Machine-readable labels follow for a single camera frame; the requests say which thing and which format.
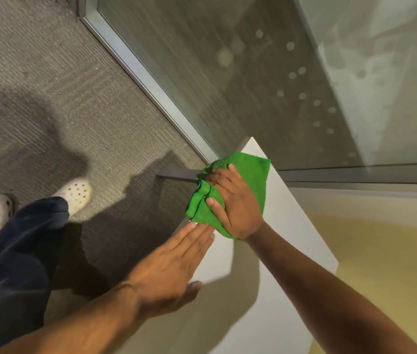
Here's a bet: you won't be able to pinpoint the clear glass wall pane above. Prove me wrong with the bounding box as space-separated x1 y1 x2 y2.
97 0 417 171

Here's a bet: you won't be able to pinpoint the person's left hand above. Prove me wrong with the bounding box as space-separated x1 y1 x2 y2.
125 222 216 318

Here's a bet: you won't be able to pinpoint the grey metal table bar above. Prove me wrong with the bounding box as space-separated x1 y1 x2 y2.
156 169 203 183

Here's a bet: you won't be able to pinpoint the green microfibre cloth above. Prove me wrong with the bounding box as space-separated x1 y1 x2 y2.
186 152 272 240

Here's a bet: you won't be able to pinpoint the person's right forearm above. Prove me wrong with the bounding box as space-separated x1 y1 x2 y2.
243 221 417 354

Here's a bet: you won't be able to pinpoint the person's left forearm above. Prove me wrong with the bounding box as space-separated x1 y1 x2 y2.
0 282 146 354

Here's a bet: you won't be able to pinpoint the silver metal glass wall frame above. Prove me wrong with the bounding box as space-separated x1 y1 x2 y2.
77 0 417 189

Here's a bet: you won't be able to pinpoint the person's right hand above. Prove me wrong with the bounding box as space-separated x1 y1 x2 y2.
206 164 265 240

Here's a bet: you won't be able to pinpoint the person's dark blue trousers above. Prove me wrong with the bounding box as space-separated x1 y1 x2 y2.
0 197 70 354

